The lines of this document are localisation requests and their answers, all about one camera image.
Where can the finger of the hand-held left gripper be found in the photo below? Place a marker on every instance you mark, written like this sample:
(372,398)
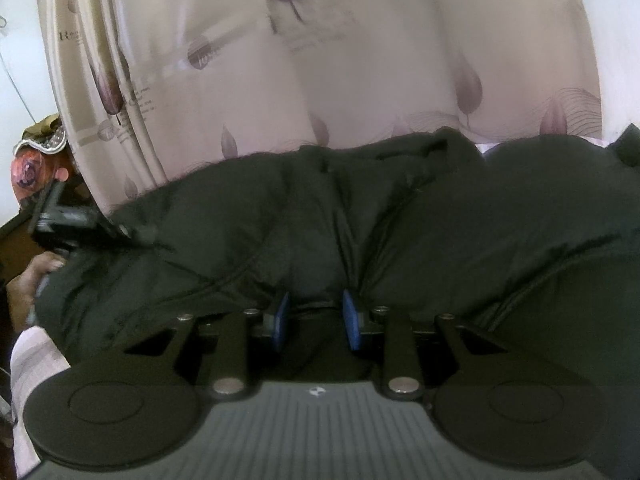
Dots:
(132,237)

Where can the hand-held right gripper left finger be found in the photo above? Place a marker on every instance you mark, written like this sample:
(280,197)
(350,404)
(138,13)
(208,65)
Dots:
(278,321)

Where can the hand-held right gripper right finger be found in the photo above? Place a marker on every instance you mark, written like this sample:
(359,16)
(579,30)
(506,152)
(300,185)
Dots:
(354,320)

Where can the dark green padded jacket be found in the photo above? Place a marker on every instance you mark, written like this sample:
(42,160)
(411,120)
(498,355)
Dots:
(450,235)

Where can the person's left hand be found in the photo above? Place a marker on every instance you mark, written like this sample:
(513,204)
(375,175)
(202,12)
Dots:
(35,285)

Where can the orange floral round container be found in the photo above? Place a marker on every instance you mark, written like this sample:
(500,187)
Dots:
(35,177)

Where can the brown wooden desk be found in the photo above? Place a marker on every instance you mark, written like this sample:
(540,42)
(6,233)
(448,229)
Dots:
(12,247)

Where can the lace trimmed cloth cover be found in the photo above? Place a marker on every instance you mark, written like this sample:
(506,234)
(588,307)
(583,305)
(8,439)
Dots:
(42,135)

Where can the beige leaf print curtain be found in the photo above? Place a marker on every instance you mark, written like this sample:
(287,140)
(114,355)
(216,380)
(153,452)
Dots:
(375,60)

